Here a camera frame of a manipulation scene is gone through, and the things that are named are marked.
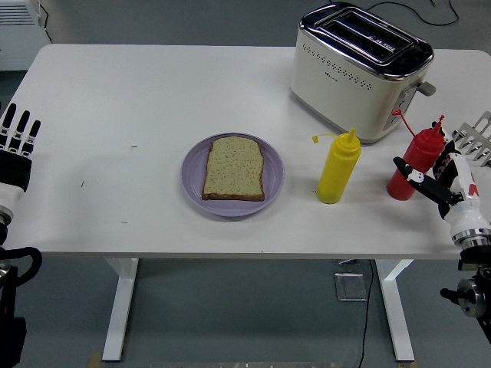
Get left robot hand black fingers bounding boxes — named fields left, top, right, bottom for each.
left=0, top=102, right=42, bottom=220

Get red squeeze bottle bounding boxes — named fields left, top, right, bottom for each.
left=386, top=109, right=447, bottom=202

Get slice of speckled bread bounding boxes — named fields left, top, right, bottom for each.
left=201, top=136, right=266, bottom=202

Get white ribbed heater unit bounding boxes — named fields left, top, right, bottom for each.
left=0, top=0, right=42, bottom=73

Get white table leg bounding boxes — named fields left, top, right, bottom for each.
left=374, top=259, right=415, bottom=362
left=101, top=258, right=140, bottom=362

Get purple round plate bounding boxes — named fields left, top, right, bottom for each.
left=180, top=132, right=285, bottom=219

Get yellow squeeze bottle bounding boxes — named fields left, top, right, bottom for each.
left=311, top=127, right=362, bottom=205

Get cream and chrome toaster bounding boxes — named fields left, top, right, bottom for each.
left=289, top=2, right=437, bottom=146

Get metal floor socket plate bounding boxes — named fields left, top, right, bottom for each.
left=333, top=271, right=369, bottom=303

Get silver metal rack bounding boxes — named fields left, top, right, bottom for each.
left=452, top=110, right=491, bottom=168

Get thin black cable by heater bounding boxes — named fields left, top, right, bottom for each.
left=37, top=0, right=53, bottom=44

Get black cable on floor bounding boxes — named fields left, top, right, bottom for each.
left=356, top=259, right=375, bottom=368

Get thin black looping cable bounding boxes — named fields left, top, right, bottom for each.
left=367, top=0, right=460, bottom=27

